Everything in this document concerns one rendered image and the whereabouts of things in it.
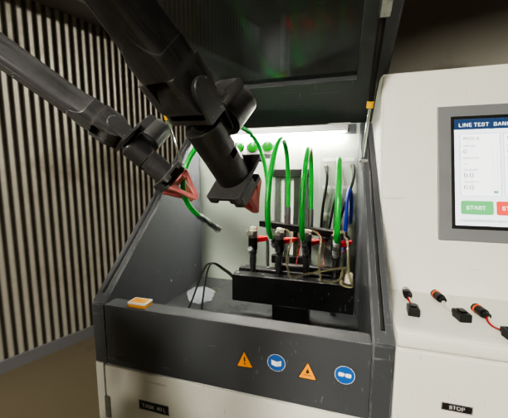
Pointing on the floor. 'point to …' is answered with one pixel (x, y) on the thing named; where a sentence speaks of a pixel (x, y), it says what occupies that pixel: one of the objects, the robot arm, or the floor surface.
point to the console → (383, 119)
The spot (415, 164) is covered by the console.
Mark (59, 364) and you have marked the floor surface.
